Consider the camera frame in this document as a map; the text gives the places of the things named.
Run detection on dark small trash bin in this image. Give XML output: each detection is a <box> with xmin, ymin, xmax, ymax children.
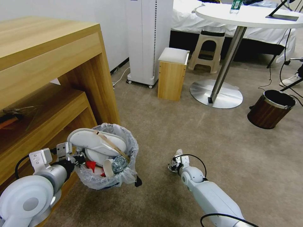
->
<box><xmin>78</xmin><ymin>165</ymin><xmax>143</xmax><ymax>191</ymax></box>

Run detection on clear plastic bin liner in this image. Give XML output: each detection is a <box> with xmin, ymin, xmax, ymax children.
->
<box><xmin>75</xmin><ymin>123</ymin><xmax>139</xmax><ymax>190</ymax></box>

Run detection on wood pattern waste bin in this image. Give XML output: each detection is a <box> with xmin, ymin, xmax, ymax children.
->
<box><xmin>247</xmin><ymin>89</ymin><xmax>297</xmax><ymax>130</ymax></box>

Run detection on red plastic cup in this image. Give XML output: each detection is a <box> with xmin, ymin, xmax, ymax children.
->
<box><xmin>85</xmin><ymin>160</ymin><xmax>106</xmax><ymax>177</ymax></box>

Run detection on white slipper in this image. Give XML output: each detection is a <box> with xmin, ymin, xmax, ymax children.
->
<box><xmin>85</xmin><ymin>147</ymin><xmax>119</xmax><ymax>166</ymax></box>
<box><xmin>67</xmin><ymin>127</ymin><xmax>128</xmax><ymax>157</ymax></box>

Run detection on white paper cup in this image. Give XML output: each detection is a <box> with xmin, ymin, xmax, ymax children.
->
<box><xmin>103</xmin><ymin>159</ymin><xmax>116</xmax><ymax>177</ymax></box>

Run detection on tan paper band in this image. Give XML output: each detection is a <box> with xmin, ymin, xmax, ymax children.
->
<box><xmin>92</xmin><ymin>129</ymin><xmax>130</xmax><ymax>159</ymax></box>

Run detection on orange packet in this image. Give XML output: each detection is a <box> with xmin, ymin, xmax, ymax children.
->
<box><xmin>0</xmin><ymin>118</ymin><xmax>17</xmax><ymax>130</ymax></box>

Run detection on clear plastic wrapper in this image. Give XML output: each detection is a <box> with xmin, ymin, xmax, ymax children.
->
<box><xmin>0</xmin><ymin>106</ymin><xmax>36</xmax><ymax>120</ymax></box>

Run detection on wooden stool with white cushion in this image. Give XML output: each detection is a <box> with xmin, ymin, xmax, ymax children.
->
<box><xmin>157</xmin><ymin>47</ymin><xmax>191</xmax><ymax>102</ymax></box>

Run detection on light wooden desk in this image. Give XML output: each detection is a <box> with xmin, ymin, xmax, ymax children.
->
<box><xmin>0</xmin><ymin>16</ymin><xmax>121</xmax><ymax>204</ymax></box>

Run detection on beige plastic stool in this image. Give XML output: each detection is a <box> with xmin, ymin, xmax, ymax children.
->
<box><xmin>187</xmin><ymin>30</ymin><xmax>226</xmax><ymax>75</ymax></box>

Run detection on white tower appliance on wheels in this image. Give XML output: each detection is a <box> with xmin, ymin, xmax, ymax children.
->
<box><xmin>125</xmin><ymin>0</ymin><xmax>175</xmax><ymax>89</ymax></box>

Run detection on black tripod leg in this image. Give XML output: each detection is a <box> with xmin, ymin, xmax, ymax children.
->
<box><xmin>280</xmin><ymin>77</ymin><xmax>303</xmax><ymax>93</ymax></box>

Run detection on person's white shoe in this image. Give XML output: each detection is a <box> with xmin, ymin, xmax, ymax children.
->
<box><xmin>279</xmin><ymin>73</ymin><xmax>301</xmax><ymax>88</ymax></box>

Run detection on bed with white sheets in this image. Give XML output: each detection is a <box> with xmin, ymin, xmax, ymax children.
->
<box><xmin>170</xmin><ymin>0</ymin><xmax>298</xmax><ymax>63</ymax></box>

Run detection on round white table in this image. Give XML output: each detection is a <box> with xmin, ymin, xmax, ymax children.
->
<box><xmin>189</xmin><ymin>0</ymin><xmax>303</xmax><ymax>109</ymax></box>

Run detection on green label water bottle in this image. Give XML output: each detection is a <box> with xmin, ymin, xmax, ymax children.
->
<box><xmin>229</xmin><ymin>0</ymin><xmax>242</xmax><ymax>15</ymax></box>

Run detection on black lamp base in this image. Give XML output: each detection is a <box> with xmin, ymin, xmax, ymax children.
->
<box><xmin>265</xmin><ymin>0</ymin><xmax>301</xmax><ymax>22</ymax></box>

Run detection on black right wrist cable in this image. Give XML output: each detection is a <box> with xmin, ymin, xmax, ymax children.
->
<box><xmin>181</xmin><ymin>154</ymin><xmax>208</xmax><ymax>182</ymax></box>

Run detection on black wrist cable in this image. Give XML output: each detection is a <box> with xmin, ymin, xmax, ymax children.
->
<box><xmin>15</xmin><ymin>155</ymin><xmax>33</xmax><ymax>181</ymax></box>
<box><xmin>181</xmin><ymin>154</ymin><xmax>208</xmax><ymax>182</ymax></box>

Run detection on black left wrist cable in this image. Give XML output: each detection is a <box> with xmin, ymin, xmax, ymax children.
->
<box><xmin>15</xmin><ymin>155</ymin><xmax>33</xmax><ymax>181</ymax></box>

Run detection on white power cable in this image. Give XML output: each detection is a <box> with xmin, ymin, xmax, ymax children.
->
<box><xmin>110</xmin><ymin>67</ymin><xmax>131</xmax><ymax>92</ymax></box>

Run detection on black floor cable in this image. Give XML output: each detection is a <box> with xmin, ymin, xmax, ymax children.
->
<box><xmin>257</xmin><ymin>28</ymin><xmax>303</xmax><ymax>107</ymax></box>

